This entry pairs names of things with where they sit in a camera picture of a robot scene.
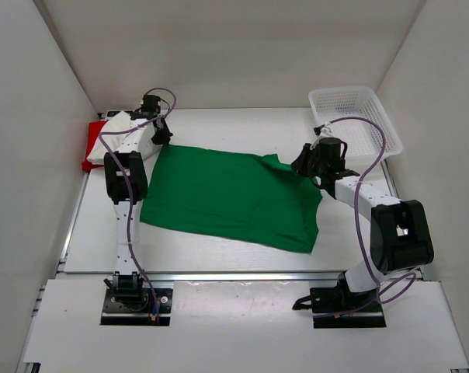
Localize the white t shirt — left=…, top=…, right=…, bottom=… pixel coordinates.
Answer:
left=87, top=111, right=161, bottom=164

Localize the red t shirt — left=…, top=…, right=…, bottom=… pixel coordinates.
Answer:
left=82, top=120, right=106, bottom=173

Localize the green garment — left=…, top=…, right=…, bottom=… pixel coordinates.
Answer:
left=140, top=145, right=322, bottom=253

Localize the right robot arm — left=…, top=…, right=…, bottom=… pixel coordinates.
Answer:
left=291, top=138, right=434, bottom=311

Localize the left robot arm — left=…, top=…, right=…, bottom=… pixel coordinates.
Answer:
left=98, top=88, right=177, bottom=315

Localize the dark card behind red shirt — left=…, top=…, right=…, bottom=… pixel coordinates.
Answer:
left=106, top=110, right=120, bottom=118

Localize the white plastic mesh basket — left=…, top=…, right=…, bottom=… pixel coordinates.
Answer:
left=308, top=85, right=403, bottom=166

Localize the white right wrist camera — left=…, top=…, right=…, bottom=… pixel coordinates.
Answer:
left=313, top=124, right=333, bottom=142

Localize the aluminium rail front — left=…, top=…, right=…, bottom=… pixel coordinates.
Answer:
left=148, top=271, right=340, bottom=283

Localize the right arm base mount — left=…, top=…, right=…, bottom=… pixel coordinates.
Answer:
left=292, top=274, right=387, bottom=329

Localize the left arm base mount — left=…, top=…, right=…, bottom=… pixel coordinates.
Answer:
left=100, top=279, right=173, bottom=326

